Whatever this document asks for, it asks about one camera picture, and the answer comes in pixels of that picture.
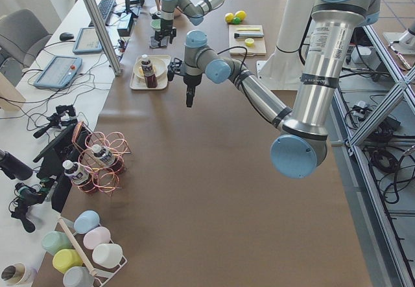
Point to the bottle in rack back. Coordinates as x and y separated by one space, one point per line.
104 157

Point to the copper wire bottle rack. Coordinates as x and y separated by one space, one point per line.
104 179

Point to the bottle in rack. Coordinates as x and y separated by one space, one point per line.
79 176
104 157

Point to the yellow cup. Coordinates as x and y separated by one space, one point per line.
65 259

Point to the pink cup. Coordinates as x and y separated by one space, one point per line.
96 236

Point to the grey cup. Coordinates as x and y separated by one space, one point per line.
78 276

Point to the white cup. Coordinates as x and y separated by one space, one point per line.
107 255

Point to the blue teach pendant far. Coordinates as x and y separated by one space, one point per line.
87 42

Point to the blue teach pendant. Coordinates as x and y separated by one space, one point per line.
87 42
59 73

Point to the yellow lemon left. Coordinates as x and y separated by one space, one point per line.
229 17

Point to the green lime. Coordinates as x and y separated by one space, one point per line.
236 21

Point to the mint green bowl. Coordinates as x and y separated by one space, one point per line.
156 24

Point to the black keyboard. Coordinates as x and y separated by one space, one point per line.
105 8

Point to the mint green cup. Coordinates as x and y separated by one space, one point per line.
55 241

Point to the wooden cutting board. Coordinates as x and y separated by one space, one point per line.
250 37

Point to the blue teach pendant near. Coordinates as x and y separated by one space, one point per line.
59 73

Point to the yellow lemon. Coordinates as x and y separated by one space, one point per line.
229 17
241 14

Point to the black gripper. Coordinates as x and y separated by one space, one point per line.
165 24
191 80

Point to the aluminium frame post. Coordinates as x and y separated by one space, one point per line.
103 36

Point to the grey office chair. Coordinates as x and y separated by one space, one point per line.
23 36

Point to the dark red drink bottle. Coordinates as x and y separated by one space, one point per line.
148 72

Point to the dark grey folded cloth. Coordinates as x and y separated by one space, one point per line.
154 44

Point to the white cup rack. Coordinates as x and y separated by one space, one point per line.
101 274

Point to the yellow lemon right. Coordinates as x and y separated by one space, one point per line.
241 14

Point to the light blue cup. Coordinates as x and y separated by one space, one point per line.
87 221

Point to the bottle in rack front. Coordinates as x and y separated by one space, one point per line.
79 176

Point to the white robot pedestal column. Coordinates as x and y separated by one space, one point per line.
283 70

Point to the paper cup metal inside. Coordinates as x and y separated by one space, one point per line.
18 274

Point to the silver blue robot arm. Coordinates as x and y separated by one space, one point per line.
301 146
194 12

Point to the black computer mouse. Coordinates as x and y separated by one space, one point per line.
65 36

